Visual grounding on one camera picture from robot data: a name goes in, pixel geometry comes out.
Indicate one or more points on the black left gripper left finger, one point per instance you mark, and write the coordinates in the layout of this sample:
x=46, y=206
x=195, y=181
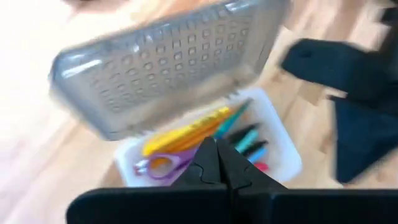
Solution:
x=161, y=207

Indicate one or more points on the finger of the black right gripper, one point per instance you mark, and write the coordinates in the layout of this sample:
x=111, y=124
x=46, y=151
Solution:
x=363, y=137

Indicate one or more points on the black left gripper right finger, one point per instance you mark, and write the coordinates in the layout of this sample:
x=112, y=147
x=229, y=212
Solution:
x=311, y=207

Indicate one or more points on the red marker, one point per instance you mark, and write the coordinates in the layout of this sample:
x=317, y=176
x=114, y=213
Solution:
x=261, y=166

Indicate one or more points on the blue marker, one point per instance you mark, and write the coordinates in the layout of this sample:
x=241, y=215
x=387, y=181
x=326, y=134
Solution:
x=258, y=155

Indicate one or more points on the orange pencil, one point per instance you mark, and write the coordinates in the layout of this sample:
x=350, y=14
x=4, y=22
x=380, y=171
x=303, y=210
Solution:
x=202, y=137

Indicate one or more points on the clear plastic supply box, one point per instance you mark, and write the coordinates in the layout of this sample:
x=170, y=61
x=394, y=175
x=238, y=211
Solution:
x=171, y=62

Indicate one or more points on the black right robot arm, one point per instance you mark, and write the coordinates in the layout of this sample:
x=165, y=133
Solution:
x=391, y=15

